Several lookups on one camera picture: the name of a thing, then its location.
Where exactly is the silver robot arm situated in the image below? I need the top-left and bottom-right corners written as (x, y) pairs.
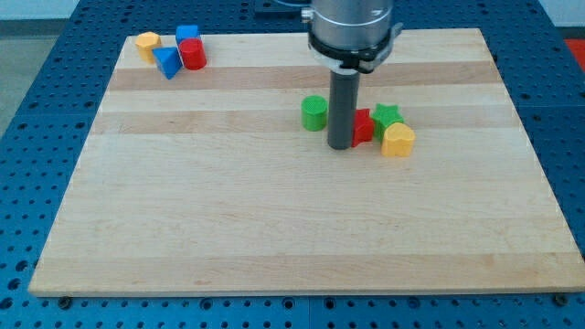
top-left (301, 0), bottom-right (403, 75)

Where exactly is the yellow heart block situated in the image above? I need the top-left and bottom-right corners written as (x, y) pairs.
top-left (381, 122), bottom-right (416, 157)

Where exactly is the green cylinder block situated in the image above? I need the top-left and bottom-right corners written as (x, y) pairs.
top-left (301, 95), bottom-right (327, 132)

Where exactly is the red star block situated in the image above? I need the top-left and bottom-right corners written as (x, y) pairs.
top-left (351, 108), bottom-right (375, 147)

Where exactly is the light wooden board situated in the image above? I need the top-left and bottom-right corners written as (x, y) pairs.
top-left (28, 28), bottom-right (584, 297)

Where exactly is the grey cylindrical pointer rod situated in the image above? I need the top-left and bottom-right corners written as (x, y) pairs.
top-left (327, 72), bottom-right (360, 150)

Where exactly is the green star block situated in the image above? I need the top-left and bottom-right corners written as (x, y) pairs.
top-left (371, 103), bottom-right (404, 142)

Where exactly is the red cylinder block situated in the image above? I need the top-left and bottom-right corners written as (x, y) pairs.
top-left (178, 38), bottom-right (207, 70)

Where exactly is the blue triangle block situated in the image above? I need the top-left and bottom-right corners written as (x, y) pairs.
top-left (153, 47), bottom-right (183, 80)

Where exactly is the blue cube block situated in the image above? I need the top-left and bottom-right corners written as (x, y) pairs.
top-left (175, 25), bottom-right (200, 46)

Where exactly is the yellow hexagon block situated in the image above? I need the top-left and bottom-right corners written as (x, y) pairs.
top-left (134, 32), bottom-right (162, 64)

